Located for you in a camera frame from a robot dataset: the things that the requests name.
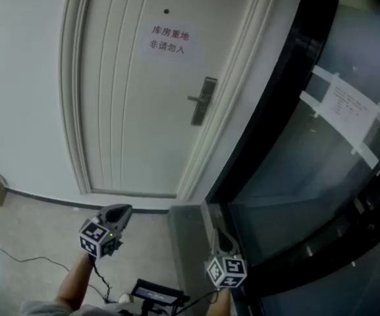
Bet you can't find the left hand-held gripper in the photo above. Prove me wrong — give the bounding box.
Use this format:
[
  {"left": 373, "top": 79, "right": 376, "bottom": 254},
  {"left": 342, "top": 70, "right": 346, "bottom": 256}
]
[{"left": 78, "top": 203, "right": 134, "bottom": 260}]

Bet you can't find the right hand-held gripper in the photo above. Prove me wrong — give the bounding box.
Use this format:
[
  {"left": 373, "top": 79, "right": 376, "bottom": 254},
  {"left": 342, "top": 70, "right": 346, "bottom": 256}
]
[{"left": 205, "top": 226, "right": 248, "bottom": 290}]

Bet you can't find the person's left forearm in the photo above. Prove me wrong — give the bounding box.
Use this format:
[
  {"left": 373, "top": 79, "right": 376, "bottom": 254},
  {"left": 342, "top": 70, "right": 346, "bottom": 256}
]
[{"left": 56, "top": 251, "right": 95, "bottom": 312}]

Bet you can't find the person's right forearm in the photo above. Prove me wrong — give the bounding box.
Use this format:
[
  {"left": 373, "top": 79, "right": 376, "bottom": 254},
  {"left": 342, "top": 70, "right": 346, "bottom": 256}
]
[{"left": 205, "top": 288, "right": 233, "bottom": 316}]

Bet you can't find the white panelled door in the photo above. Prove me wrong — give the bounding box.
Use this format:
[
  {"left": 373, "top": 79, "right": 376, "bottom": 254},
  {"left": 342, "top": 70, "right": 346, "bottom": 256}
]
[{"left": 79, "top": 0, "right": 266, "bottom": 199}]

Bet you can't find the dark door lock plate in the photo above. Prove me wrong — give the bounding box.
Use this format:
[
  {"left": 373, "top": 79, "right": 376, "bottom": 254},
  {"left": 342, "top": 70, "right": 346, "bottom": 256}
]
[{"left": 190, "top": 76, "right": 219, "bottom": 126}]

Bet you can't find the grey stone plinth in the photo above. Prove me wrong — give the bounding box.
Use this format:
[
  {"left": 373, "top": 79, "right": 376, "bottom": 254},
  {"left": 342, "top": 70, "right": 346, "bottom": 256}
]
[{"left": 167, "top": 202, "right": 230, "bottom": 316}]

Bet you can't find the black chest-mounted device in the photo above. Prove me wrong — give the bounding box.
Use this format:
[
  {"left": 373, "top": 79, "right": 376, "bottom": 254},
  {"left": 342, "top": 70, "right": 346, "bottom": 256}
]
[{"left": 119, "top": 277, "right": 190, "bottom": 316}]

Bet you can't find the person's grey shirt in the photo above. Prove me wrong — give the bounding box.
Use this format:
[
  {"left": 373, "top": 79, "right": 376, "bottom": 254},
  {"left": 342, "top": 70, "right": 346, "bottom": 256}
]
[{"left": 20, "top": 300, "right": 144, "bottom": 316}]

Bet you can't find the black framed glass partition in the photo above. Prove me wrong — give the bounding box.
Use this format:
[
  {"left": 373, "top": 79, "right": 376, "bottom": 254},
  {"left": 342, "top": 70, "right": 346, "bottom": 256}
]
[{"left": 205, "top": 0, "right": 380, "bottom": 316}]

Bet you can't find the taped white paper notice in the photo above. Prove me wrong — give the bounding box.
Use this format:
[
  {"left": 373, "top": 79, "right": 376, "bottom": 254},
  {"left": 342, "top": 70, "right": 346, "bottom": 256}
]
[{"left": 300, "top": 65, "right": 380, "bottom": 169}]

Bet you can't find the white paper sign red print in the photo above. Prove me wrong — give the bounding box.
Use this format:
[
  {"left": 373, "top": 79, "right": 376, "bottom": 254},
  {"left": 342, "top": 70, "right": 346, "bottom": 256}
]
[{"left": 138, "top": 20, "right": 199, "bottom": 64}]

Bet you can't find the left hand-held gripper cable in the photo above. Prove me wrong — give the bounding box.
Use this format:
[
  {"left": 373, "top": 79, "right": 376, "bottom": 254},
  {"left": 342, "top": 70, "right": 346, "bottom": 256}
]
[{"left": 92, "top": 258, "right": 113, "bottom": 304}]

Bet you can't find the black floor cable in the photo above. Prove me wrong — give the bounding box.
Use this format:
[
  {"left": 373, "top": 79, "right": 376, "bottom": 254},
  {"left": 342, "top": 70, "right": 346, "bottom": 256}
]
[{"left": 0, "top": 247, "right": 111, "bottom": 304}]

